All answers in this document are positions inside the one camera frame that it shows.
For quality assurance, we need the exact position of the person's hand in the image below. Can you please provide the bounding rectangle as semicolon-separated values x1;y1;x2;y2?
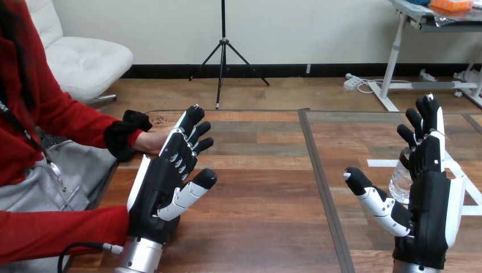
134;126;174;156

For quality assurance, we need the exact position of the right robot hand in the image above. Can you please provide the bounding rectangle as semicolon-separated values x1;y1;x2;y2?
343;93;468;270

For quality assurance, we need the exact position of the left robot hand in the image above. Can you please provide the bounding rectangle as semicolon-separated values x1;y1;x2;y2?
126;105;218;246

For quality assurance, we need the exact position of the person's forearm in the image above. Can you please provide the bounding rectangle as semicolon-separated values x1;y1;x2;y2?
0;205;131;265
49;88;153;163

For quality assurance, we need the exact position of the clear water bottle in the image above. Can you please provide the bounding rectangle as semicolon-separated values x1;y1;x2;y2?
388;146;415;205

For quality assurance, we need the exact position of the person's body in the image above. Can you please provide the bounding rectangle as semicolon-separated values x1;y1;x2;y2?
0;0;120;273

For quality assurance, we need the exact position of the white cushioned chair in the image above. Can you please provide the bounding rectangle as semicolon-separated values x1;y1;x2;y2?
25;0;134;106

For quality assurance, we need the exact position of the black tripod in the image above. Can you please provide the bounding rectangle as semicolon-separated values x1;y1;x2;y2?
188;0;271;110

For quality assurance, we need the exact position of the white power strip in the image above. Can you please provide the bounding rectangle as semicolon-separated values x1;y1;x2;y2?
343;73;363;92

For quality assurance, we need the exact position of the white desk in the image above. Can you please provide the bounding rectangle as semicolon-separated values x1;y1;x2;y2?
367;0;482;113

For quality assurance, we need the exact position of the foil sheet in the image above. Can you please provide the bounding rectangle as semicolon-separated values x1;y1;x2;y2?
425;3;482;28

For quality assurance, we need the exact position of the orange thing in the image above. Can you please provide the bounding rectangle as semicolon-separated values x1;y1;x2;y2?
430;0;475;11

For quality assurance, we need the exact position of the black cable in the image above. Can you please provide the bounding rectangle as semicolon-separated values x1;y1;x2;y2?
57;242;124;273

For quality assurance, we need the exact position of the tangle of cables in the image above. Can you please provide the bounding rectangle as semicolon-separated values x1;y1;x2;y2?
355;68;482;100

